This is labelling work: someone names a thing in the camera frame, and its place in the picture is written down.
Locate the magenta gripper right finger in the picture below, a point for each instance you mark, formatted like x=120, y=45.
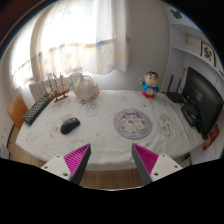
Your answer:
x=152, y=167

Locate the orange wooden chair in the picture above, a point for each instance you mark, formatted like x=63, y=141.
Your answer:
x=16, y=110

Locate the black wifi router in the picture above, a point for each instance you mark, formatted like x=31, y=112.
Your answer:
x=176, y=97

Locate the white patterned tablecloth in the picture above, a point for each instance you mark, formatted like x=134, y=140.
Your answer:
x=170, y=134

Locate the black computer mouse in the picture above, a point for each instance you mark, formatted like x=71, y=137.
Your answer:
x=69, y=125

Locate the framed calligraphy picture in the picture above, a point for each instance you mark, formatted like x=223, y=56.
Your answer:
x=207, y=53

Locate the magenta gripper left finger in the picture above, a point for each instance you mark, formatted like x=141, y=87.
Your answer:
x=70, y=167

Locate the black computer monitor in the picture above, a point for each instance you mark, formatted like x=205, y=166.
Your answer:
x=203, y=105

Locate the white ceramic teapot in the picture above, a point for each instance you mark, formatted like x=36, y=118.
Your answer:
x=85, y=90

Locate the cartoon boy figurine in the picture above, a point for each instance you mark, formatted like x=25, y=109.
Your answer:
x=150, y=85

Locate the black keyboard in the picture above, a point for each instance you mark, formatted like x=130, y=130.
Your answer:
x=31, y=115

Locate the white sheer curtain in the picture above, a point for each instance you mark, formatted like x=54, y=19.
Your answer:
x=71, y=35

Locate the white wall shelf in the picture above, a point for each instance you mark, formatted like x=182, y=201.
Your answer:
x=185, y=51

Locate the red paper item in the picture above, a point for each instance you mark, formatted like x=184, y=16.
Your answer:
x=211, y=138

